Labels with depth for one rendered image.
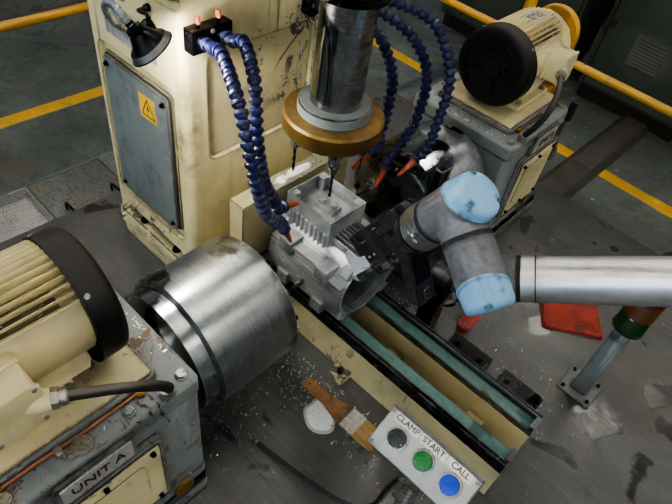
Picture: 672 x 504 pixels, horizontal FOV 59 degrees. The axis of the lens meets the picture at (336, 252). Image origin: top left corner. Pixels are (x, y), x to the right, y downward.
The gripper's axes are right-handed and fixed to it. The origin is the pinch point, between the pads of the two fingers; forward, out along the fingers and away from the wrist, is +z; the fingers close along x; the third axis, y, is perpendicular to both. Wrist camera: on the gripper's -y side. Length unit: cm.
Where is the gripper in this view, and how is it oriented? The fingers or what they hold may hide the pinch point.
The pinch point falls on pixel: (360, 277)
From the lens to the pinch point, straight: 109.9
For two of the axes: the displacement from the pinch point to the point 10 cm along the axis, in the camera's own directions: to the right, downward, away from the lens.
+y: -5.6, -8.3, -0.1
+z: -4.7, 3.2, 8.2
